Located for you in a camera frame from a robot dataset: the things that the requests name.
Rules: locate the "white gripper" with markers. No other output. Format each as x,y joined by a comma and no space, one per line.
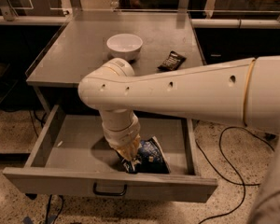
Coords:
122,139

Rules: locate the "blue chip bag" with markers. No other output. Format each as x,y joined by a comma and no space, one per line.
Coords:
149,159

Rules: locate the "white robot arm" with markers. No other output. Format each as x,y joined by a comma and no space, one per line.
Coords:
244,92

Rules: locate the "grey open top drawer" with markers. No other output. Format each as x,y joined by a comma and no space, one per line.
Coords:
71,154

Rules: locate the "black snack bag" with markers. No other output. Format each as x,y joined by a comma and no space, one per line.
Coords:
172,62

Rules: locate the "white ceramic bowl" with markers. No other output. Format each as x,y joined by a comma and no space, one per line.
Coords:
125,46

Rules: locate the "grey metal cabinet table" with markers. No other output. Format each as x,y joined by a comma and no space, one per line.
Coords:
81,48

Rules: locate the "clear plastic bottle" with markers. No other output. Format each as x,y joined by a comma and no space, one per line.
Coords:
114,4

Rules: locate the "black drawer handle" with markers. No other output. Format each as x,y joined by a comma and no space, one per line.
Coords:
109,191

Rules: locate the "grey counter rail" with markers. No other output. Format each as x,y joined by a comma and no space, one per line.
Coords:
197,23

